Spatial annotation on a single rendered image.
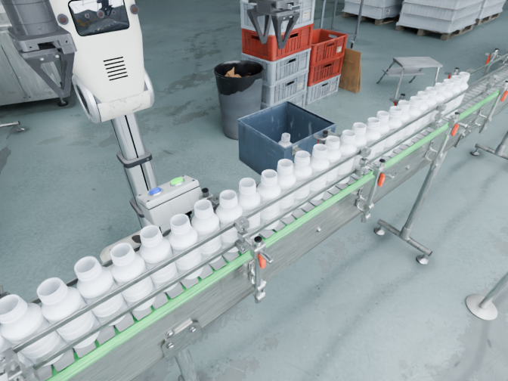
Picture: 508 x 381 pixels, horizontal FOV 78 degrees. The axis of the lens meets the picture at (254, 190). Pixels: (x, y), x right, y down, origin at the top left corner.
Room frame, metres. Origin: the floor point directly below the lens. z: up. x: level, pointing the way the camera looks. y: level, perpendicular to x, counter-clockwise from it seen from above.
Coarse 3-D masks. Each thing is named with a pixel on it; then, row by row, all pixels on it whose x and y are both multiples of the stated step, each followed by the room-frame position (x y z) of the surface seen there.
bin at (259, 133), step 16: (256, 112) 1.34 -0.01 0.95; (272, 112) 1.40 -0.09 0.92; (288, 112) 1.45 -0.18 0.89; (304, 112) 1.37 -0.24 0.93; (240, 128) 1.25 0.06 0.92; (256, 128) 1.33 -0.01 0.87; (272, 128) 1.40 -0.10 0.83; (288, 128) 1.44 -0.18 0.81; (304, 128) 1.36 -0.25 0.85; (320, 128) 1.28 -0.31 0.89; (240, 144) 1.26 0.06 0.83; (256, 144) 1.16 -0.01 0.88; (272, 144) 1.09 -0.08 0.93; (304, 144) 1.10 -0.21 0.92; (240, 160) 1.26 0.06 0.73; (256, 160) 1.16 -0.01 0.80; (272, 160) 1.08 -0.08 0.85
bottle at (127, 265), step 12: (120, 252) 0.37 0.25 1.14; (132, 252) 0.36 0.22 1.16; (120, 264) 0.34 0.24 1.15; (132, 264) 0.35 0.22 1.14; (144, 264) 0.37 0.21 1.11; (120, 276) 0.33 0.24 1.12; (132, 276) 0.34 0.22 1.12; (132, 288) 0.33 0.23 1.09; (144, 288) 0.34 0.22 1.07; (132, 300) 0.33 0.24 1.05
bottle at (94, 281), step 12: (84, 264) 0.34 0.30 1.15; (96, 264) 0.33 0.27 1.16; (84, 276) 0.31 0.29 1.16; (96, 276) 0.32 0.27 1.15; (108, 276) 0.33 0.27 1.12; (84, 288) 0.31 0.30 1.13; (96, 288) 0.31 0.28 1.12; (108, 288) 0.32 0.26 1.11; (108, 300) 0.31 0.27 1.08; (120, 300) 0.33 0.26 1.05; (96, 312) 0.30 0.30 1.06; (108, 312) 0.30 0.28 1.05
